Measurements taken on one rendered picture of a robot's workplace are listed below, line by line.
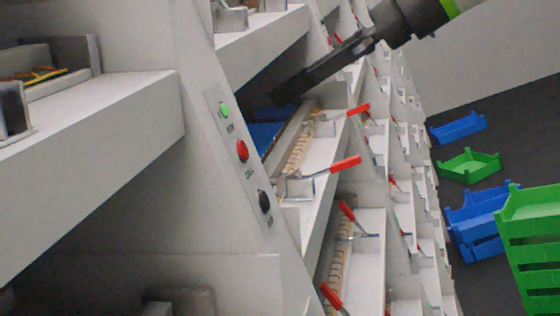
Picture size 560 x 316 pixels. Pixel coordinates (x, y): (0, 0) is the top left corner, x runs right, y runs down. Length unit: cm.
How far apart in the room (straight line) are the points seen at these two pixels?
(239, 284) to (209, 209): 6
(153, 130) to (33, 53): 9
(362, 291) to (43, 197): 67
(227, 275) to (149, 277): 6
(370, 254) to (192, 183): 58
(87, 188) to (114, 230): 18
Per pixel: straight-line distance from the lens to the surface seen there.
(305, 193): 71
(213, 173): 45
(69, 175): 30
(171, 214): 47
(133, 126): 37
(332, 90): 114
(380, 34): 100
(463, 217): 269
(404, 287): 126
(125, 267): 50
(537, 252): 190
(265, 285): 48
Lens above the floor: 113
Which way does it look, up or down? 12 degrees down
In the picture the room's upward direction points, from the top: 22 degrees counter-clockwise
